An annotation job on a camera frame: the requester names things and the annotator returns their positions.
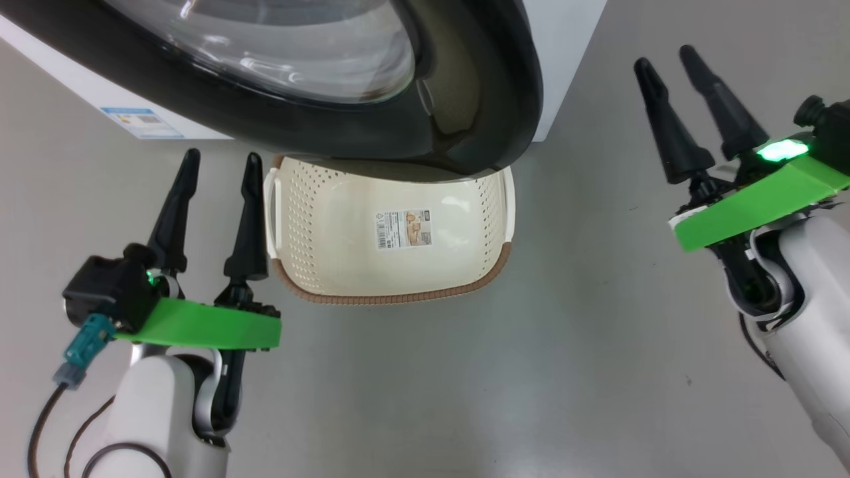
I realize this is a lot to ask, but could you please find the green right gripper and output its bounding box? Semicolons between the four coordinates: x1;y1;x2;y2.
634;45;850;253

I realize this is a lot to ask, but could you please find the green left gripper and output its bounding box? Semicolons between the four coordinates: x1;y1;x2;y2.
113;148;283;351

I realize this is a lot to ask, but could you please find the black glass washing machine door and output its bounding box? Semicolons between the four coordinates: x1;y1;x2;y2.
0;0;545;183

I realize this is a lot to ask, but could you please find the cream perforated basket brown rim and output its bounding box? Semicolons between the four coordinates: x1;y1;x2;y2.
264;156;515;306

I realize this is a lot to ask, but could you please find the blue energy label sticker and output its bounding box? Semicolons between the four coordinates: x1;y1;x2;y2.
101;106;185;140

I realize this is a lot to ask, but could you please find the product label sticker with barcode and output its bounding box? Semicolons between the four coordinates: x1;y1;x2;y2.
377;208;433;250

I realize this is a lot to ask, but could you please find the teal left camera connector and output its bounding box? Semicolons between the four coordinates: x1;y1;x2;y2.
53;313;115;389

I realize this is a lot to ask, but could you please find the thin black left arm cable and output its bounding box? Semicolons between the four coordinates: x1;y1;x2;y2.
27;382;173;478

